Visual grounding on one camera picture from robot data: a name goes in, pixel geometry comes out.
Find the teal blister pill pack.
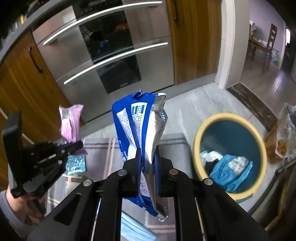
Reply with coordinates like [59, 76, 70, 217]
[65, 154, 86, 175]

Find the bin with clear plastic liner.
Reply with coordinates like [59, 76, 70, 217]
[264, 103, 295, 164]

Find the blue silver foil snack bag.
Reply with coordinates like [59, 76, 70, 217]
[111, 91, 168, 221]

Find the pink plastic wrapper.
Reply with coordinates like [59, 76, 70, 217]
[59, 104, 87, 155]

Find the white medicine box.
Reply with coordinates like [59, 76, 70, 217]
[62, 174, 84, 185]

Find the stainless steel built-in oven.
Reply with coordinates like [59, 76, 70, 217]
[33, 1, 174, 122]

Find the grey plaid floor mat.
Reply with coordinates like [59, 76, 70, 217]
[46, 133, 193, 241]

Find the blue plastic bag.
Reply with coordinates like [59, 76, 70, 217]
[209, 155, 253, 193]

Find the wooden cabinet door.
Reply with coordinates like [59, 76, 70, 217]
[166, 0, 222, 85]
[0, 29, 72, 190]

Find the teal bin with yellow rim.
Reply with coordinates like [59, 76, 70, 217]
[193, 113, 267, 203]

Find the white paper towel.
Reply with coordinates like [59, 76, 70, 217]
[200, 150, 223, 162]

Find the wooden dining table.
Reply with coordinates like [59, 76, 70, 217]
[248, 37, 272, 59]

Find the left wooden cabinet door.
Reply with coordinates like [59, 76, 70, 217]
[0, 29, 72, 190]

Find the wooden dining chair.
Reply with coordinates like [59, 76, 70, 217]
[265, 24, 278, 69]

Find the person's left hand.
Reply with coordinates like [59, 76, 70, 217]
[6, 186, 45, 214]

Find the right wooden cabinet door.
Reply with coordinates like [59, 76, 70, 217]
[166, 0, 222, 85]

